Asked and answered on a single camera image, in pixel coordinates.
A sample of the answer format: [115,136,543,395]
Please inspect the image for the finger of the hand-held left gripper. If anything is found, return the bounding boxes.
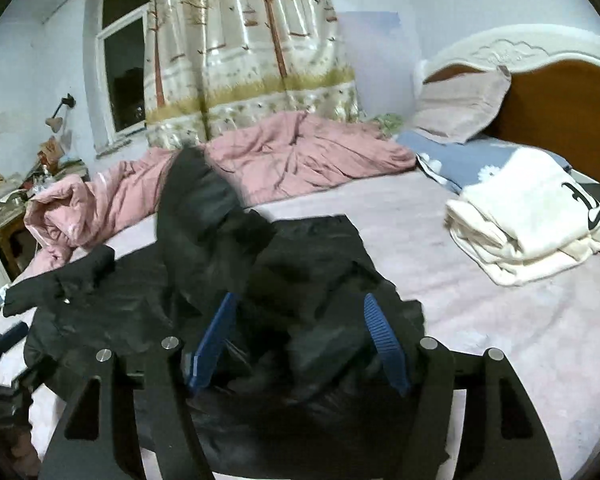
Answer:
[0,322,30,348]

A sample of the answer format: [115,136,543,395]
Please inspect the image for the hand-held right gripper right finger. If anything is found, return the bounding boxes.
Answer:
[362,292,563,480]

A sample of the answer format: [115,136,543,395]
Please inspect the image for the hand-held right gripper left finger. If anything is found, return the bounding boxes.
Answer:
[40,292,241,480]

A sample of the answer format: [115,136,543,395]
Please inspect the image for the black puffer jacket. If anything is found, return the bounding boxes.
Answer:
[2,145,453,480]

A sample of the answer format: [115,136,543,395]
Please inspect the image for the wooden desk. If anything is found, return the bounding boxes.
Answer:
[0,160,91,281]

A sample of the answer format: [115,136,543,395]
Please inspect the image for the bed with pink sheet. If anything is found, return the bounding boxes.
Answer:
[0,160,600,480]

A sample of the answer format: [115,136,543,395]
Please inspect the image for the folded white garment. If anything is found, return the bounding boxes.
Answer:
[445,149,600,287]

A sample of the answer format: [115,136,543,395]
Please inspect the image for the blue floral pillow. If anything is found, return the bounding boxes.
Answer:
[396,130,573,195]

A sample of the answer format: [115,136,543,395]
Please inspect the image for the pink quilt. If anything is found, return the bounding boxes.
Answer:
[24,111,417,276]

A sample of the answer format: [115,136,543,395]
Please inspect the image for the green floral cloth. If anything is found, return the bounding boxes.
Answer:
[367,112,406,137]

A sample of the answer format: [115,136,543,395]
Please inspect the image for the pink pillow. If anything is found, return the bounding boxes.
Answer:
[411,66,512,145]

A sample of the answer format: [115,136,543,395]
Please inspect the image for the tree print curtain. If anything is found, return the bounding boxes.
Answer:
[144,0,360,151]

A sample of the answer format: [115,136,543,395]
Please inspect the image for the white and wooden headboard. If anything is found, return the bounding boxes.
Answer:
[414,25,600,186]

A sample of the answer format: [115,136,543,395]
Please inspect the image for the wall lamp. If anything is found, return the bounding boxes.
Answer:
[45,94,77,133]

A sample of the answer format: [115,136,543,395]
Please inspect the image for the white frame window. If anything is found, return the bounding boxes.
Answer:
[85,0,155,148]

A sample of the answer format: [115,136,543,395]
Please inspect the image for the pale lilac wall sheet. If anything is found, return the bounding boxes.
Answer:
[337,11,416,121]

